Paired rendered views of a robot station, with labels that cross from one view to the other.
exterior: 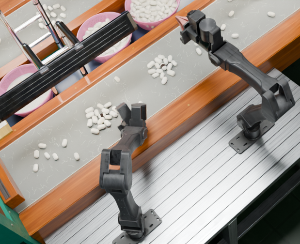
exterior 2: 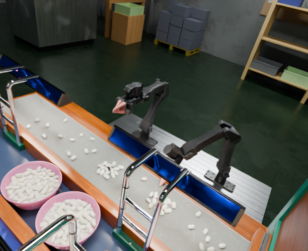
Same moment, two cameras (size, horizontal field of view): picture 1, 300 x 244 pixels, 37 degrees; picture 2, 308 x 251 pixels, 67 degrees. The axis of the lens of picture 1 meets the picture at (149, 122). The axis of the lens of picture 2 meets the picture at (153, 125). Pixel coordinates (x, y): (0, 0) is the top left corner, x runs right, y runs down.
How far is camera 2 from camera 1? 1.87 m
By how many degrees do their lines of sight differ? 78
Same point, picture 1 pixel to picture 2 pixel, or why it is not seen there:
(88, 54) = not seen: hidden behind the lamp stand
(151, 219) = (209, 174)
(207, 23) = (136, 84)
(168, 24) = (65, 166)
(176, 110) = not seen: hidden behind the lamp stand
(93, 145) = (184, 205)
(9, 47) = not seen: outside the picture
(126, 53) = (96, 192)
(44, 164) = (214, 240)
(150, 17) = (50, 184)
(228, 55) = (146, 90)
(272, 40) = (89, 119)
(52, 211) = (245, 216)
